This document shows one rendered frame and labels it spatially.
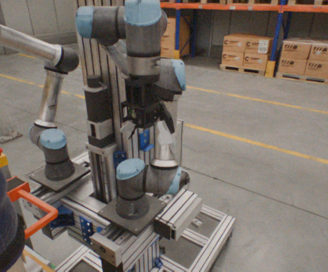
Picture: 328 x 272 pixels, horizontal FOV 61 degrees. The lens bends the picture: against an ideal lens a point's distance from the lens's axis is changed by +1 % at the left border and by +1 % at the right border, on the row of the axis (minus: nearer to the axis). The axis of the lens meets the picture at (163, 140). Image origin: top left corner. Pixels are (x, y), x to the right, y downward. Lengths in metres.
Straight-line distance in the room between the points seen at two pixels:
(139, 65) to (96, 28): 0.17
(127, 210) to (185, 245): 1.10
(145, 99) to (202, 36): 8.98
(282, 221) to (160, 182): 1.97
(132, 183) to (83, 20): 0.64
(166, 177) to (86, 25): 0.62
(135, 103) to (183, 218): 0.83
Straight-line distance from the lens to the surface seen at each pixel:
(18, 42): 1.31
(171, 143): 0.70
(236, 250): 2.56
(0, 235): 0.81
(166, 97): 0.72
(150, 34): 0.61
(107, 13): 0.74
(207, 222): 2.43
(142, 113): 0.64
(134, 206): 1.20
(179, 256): 2.18
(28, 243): 2.40
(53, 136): 1.47
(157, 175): 1.10
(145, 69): 0.62
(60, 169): 1.51
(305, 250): 2.75
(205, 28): 9.54
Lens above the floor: 1.89
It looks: 28 degrees down
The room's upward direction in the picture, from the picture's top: straight up
